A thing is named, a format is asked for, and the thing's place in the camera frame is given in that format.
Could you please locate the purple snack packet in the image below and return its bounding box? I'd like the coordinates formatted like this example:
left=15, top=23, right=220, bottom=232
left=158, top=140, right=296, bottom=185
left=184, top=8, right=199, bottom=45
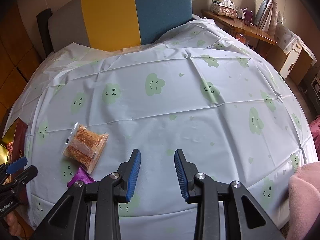
left=67, top=166, right=95, bottom=188

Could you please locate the brown rice cake packet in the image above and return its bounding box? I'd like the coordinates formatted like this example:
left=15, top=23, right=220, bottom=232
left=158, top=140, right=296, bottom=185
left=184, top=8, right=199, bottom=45
left=62, top=122, right=109, bottom=174

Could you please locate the person's left hand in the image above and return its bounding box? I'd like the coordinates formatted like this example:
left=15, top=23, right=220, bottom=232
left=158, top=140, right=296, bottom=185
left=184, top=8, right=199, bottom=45
left=4, top=212, right=22, bottom=236

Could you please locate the gold tin box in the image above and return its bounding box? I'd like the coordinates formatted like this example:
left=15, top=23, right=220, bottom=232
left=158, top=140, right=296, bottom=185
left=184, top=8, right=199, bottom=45
left=0, top=117, right=29, bottom=205

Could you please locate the white cloud-print tablecloth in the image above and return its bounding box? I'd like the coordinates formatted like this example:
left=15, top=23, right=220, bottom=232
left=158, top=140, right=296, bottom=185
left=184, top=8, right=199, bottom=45
left=8, top=20, right=317, bottom=239

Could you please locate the wooden panel cabinet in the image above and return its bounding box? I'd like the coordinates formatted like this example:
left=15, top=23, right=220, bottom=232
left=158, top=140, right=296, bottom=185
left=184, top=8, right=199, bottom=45
left=0, top=2, right=41, bottom=121

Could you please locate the pink cloth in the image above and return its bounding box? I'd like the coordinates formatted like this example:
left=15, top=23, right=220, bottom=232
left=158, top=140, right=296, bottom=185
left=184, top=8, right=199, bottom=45
left=287, top=162, right=320, bottom=239

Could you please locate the wooden side shelf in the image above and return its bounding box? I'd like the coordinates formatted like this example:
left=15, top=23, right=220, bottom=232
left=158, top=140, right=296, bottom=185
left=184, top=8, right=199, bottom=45
left=201, top=10, right=277, bottom=45

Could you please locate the white storage cabinet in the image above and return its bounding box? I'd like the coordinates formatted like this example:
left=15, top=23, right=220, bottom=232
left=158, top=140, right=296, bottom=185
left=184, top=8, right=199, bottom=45
left=273, top=23, right=318, bottom=86

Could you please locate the purple small box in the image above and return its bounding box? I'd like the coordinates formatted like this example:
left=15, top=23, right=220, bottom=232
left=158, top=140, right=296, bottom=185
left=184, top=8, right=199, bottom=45
left=244, top=10, right=253, bottom=26

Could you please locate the grey yellow blue sofa back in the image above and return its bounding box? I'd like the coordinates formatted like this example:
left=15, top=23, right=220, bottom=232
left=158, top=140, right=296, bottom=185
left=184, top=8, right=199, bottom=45
left=48, top=0, right=193, bottom=51

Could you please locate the tissue box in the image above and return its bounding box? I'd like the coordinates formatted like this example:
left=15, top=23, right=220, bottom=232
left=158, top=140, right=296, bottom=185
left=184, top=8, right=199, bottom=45
left=210, top=0, right=237, bottom=19

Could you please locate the pink curtain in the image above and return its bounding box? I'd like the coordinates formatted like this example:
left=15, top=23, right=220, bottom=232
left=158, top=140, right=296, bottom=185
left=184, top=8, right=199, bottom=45
left=253, top=0, right=278, bottom=38

